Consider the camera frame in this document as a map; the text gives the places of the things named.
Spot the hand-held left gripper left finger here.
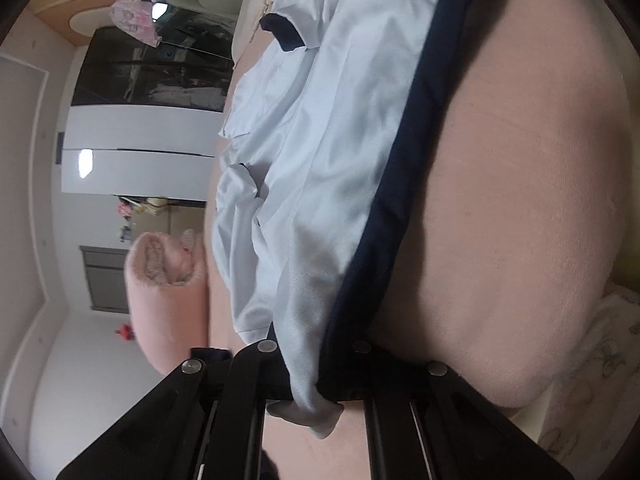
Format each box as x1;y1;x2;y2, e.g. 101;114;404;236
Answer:
55;339;296;480

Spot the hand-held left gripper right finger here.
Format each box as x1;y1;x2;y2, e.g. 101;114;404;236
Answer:
345;339;576;480

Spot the white shirt with navy trim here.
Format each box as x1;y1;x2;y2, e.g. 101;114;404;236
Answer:
207;0;531;440

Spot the pink folded quilt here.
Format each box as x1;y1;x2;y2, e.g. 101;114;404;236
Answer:
122;232;211;376

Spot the beige cabinet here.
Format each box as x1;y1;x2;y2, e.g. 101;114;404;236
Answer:
117;200;208;251

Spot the grey door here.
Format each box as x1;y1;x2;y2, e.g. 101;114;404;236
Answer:
79;245;132;313

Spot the pink bed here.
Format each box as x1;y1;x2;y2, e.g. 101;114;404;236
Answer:
202;0;631;480

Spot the cream printed mat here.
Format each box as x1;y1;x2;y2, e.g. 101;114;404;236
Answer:
537;280;640;466

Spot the white wardrobe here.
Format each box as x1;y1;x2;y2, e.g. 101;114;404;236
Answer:
59;105;228;209

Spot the dark glass wardrobe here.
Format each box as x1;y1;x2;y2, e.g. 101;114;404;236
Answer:
70;2;238;113

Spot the pink printed cloth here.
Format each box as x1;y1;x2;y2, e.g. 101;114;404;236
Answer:
109;0;162;47

